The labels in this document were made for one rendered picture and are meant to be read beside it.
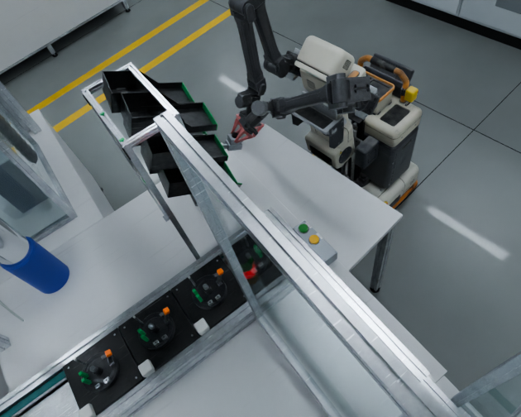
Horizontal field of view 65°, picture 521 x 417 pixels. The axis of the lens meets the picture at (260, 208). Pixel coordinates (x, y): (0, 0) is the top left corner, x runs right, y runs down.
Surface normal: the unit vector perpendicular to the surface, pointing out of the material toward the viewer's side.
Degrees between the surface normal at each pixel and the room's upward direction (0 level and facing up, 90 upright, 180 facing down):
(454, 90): 0
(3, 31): 90
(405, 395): 0
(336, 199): 0
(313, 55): 42
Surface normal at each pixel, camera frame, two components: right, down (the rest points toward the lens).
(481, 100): -0.15, -0.54
